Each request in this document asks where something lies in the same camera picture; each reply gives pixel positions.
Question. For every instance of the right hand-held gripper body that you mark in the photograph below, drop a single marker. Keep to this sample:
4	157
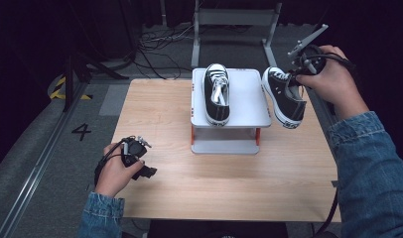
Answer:
310	61

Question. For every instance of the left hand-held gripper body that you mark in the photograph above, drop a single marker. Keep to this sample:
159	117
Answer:
134	150

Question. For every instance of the black canvas sneaker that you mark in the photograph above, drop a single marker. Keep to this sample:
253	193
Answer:
285	102
216	102

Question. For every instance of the white shoe rack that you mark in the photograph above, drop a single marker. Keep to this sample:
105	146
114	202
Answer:
245	99

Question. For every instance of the person's left hand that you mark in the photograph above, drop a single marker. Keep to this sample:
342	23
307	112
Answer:
115	175

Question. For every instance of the person's right hand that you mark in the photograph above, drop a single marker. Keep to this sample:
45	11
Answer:
338	82

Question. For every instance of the grey metal stand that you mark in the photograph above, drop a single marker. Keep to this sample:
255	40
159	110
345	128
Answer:
236	16

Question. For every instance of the yellow and black floor tape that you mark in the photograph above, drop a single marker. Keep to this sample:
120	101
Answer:
59	91

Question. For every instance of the black stand legs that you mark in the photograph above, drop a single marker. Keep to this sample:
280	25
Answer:
80	69

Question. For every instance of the metal floor rail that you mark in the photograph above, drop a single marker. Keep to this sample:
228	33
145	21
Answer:
34	172

